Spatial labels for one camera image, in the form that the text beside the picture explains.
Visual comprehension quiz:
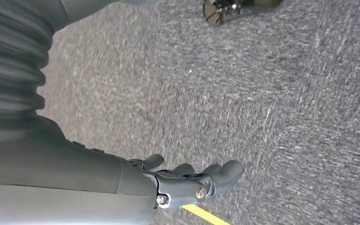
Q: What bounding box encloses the dark robot foot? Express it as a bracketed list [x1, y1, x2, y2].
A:
[202, 0, 284, 27]

